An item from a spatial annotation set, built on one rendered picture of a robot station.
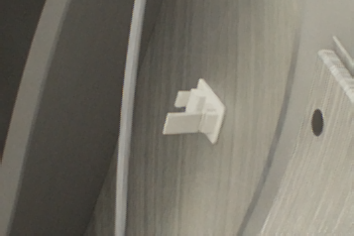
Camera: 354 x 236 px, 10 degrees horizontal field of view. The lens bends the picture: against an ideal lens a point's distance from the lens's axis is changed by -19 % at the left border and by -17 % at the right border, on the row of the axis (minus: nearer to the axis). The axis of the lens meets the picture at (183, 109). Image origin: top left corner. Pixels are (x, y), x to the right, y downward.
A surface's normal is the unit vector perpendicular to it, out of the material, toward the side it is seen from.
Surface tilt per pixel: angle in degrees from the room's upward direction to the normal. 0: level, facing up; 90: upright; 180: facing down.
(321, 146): 90
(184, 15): 90
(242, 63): 90
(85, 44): 115
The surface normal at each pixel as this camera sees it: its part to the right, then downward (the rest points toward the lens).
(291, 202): -0.88, 0.00
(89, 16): 0.41, 0.50
